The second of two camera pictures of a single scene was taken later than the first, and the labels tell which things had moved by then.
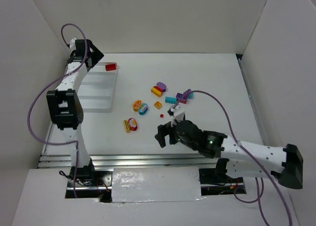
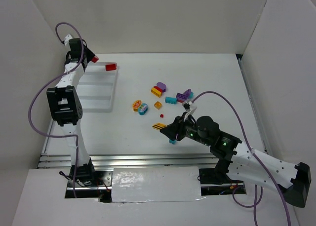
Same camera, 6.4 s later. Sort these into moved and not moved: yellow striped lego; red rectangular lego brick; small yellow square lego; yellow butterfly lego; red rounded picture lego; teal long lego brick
Moved: red rounded picture lego; yellow striped lego
Not moved: red rectangular lego brick; small yellow square lego; yellow butterfly lego; teal long lego brick
